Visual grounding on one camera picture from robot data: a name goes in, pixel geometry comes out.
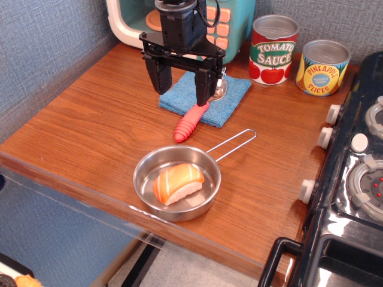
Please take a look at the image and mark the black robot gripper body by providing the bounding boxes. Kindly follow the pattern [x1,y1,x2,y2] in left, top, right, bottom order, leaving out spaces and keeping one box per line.
[139,1,226,72]

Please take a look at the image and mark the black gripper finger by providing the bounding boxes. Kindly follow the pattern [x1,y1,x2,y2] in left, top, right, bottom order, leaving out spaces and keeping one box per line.
[194,69,219,106]
[144,55,172,94]

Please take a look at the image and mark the blue folded cloth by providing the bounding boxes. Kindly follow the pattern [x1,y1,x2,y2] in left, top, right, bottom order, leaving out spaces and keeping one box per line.
[158,71,253,129]

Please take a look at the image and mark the teal toy microwave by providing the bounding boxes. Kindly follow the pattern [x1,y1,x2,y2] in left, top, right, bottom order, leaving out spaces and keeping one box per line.
[105,0,256,64]

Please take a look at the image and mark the tomato sauce can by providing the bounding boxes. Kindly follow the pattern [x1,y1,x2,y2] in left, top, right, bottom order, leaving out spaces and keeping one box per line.
[248,14,299,86]

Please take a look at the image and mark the salmon nigiri sushi toy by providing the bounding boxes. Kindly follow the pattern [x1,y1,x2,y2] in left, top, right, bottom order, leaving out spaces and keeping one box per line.
[153,163,205,206]

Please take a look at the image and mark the pineapple slices can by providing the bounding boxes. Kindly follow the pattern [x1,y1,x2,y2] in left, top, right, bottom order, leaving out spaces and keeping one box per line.
[296,39,351,96]

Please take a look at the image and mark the small steel frying pan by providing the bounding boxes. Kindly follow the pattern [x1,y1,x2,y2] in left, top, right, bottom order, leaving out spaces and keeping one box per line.
[133,129,257,222]

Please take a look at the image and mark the clear acrylic table guard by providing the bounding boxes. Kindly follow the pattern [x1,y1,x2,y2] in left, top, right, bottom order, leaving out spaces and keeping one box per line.
[1,149,263,280]

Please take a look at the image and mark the black toy stove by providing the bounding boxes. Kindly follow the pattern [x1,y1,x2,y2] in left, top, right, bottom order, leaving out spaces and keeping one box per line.
[259,52,382,286]

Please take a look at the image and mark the orange object at corner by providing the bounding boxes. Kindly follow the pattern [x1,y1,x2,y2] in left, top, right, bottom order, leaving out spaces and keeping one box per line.
[14,274,42,287]

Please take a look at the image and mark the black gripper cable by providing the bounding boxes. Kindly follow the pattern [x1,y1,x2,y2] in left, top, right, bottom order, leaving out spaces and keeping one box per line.
[196,0,221,29]

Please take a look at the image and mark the spoon with red handle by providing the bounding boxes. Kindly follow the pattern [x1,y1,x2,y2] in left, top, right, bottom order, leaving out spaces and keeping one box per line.
[174,78,228,143]

